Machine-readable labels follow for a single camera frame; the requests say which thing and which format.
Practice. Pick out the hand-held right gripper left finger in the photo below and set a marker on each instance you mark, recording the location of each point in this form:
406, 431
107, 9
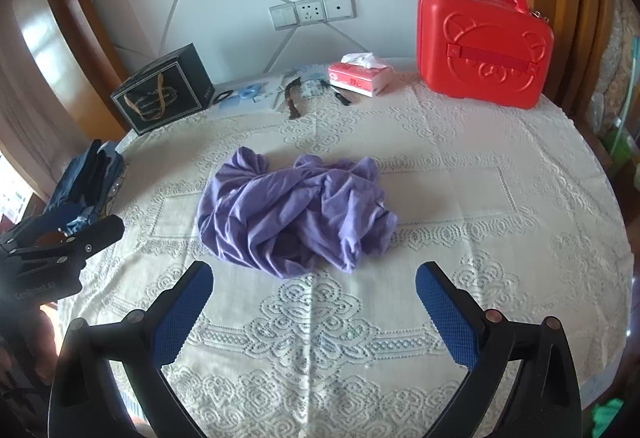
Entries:
180, 318

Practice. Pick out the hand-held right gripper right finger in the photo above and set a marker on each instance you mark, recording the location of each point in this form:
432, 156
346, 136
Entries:
450, 318

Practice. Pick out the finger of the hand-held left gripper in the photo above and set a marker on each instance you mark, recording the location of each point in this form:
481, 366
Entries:
95, 235

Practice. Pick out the purple garment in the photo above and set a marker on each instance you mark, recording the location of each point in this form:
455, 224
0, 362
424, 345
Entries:
300, 218

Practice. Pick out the dark blue cloth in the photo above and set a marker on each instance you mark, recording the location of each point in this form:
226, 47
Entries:
85, 178

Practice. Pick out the white lace tablecloth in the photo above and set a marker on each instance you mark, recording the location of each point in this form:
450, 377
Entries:
450, 198

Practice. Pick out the beige curtain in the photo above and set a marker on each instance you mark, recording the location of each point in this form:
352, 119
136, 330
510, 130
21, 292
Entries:
35, 118

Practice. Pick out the green cloth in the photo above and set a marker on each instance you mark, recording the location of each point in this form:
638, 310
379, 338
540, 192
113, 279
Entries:
607, 418

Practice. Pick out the black scissors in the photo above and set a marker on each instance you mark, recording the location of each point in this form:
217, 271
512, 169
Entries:
224, 96

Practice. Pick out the green plastic thing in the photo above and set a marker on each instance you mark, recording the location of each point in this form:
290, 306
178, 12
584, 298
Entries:
617, 145

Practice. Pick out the black pen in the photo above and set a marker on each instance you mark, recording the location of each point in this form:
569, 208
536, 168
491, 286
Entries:
340, 94

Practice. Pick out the red tissue pack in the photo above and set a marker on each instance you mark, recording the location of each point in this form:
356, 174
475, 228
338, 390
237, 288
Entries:
357, 78

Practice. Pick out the blue printed packet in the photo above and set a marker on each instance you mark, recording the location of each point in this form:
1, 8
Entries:
312, 80

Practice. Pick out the red hard-shell case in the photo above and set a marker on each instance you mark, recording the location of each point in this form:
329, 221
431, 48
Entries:
482, 48

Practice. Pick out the wooden frame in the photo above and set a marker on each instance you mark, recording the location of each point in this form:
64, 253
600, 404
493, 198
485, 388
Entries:
75, 33
565, 8

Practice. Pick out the white wall switch plate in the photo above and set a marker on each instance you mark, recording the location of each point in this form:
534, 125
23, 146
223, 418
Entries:
283, 16

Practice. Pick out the white wall socket plate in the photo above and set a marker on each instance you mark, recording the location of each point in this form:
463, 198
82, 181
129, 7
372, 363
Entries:
310, 11

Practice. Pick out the white round-hole wall plate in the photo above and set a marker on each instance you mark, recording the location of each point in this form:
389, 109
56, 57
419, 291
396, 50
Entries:
339, 7

